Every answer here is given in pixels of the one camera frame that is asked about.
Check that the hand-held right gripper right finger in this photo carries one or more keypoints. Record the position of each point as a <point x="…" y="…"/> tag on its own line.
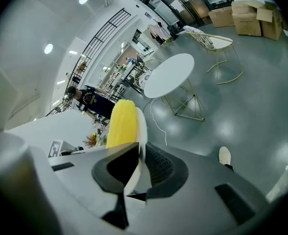
<point x="207" y="180"/>

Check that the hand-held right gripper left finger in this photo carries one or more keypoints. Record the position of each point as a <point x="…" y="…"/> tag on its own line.
<point x="85" y="180"/>

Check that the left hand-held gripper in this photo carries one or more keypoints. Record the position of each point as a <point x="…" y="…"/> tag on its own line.
<point x="71" y="150"/>

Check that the yellow corn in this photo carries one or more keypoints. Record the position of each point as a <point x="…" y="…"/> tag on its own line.
<point x="122" y="124"/>

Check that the white plate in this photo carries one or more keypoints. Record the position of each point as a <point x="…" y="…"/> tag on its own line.
<point x="141" y="128"/>

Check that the white round table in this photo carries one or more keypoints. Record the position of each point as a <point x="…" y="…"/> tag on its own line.
<point x="169" y="75"/>

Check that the orange flower bunch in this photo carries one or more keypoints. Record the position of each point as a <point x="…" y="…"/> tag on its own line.
<point x="91" y="141"/>

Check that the person's white shoe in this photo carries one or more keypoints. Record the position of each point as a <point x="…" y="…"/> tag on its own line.
<point x="224" y="155"/>

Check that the green potted plant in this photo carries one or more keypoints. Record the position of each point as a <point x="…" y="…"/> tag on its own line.
<point x="122" y="69"/>

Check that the round ceiling light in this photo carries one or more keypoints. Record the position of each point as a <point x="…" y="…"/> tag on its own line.
<point x="48" y="48"/>

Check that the long black railing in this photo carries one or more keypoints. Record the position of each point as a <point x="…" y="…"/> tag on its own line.
<point x="114" y="18"/>

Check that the clothes rack with pink clothes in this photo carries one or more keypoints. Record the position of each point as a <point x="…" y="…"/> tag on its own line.
<point x="158" y="32"/>

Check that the closed brown cardboard box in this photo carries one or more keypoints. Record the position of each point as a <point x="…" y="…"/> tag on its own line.
<point x="222" y="17"/>
<point x="247" y="21"/>

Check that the open brown cardboard box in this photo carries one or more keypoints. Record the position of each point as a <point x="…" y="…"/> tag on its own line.
<point x="271" y="24"/>

